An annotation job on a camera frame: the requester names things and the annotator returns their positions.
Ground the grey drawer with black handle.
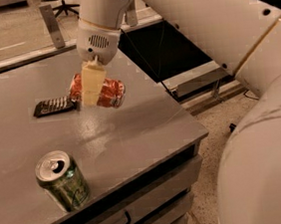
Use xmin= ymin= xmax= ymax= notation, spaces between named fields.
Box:
xmin=51 ymin=153 xmax=210 ymax=224

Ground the metal railing post left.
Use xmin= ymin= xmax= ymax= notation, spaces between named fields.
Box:
xmin=40 ymin=4 xmax=66 ymax=49

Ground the dark chocolate bar wrapper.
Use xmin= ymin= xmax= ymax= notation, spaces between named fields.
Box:
xmin=33 ymin=96 xmax=76 ymax=117

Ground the black office chair left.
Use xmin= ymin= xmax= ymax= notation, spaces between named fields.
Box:
xmin=42 ymin=0 xmax=79 ymax=17

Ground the black cable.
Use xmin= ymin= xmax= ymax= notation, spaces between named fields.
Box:
xmin=120 ymin=20 xmax=174 ymax=100

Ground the green soda can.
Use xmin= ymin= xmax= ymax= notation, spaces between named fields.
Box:
xmin=35 ymin=150 xmax=90 ymax=213

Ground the metal railing post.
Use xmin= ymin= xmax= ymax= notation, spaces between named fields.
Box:
xmin=40 ymin=4 xmax=66 ymax=49
xmin=125 ymin=1 xmax=139 ymax=27

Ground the metal railing post middle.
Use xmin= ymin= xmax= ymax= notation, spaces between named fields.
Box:
xmin=125 ymin=1 xmax=139 ymax=27

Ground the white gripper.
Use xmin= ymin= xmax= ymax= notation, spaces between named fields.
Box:
xmin=76 ymin=19 xmax=121 ymax=106

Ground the red coke can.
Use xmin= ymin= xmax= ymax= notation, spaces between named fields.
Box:
xmin=69 ymin=74 xmax=126 ymax=109

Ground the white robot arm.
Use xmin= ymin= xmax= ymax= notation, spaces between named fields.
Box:
xmin=77 ymin=0 xmax=281 ymax=224

